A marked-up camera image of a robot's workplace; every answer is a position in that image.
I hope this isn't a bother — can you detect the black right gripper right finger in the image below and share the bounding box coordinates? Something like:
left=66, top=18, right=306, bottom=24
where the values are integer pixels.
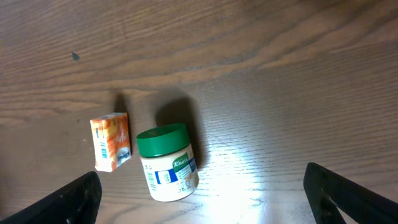
left=303, top=162, right=397, bottom=224

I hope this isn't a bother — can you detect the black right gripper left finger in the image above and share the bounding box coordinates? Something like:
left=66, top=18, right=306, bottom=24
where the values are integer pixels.
left=1, top=171, right=102, bottom=224

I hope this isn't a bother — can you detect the small orange white box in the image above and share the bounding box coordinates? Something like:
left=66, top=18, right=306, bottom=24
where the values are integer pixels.
left=90, top=113, right=131, bottom=172

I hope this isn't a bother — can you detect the green lid seasoning jar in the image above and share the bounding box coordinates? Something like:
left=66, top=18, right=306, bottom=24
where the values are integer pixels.
left=136, top=123, right=199, bottom=202

